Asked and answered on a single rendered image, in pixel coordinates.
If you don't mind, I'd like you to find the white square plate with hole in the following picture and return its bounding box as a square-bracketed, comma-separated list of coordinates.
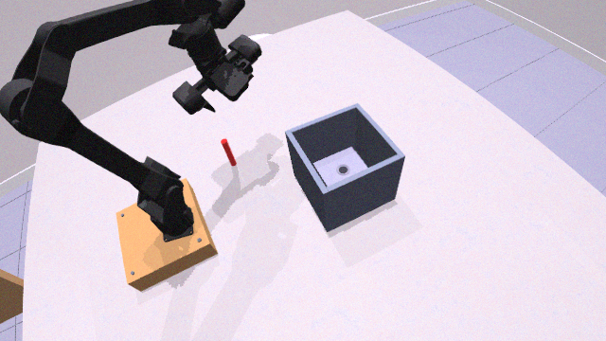
[313, 147, 367, 187]

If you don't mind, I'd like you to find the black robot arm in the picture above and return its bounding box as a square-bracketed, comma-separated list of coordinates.
[0, 0, 254, 242]

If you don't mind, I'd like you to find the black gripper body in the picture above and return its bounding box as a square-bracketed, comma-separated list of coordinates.
[172, 34, 261, 115]

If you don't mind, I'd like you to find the red peg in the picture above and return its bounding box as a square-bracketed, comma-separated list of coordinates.
[221, 139, 237, 166]

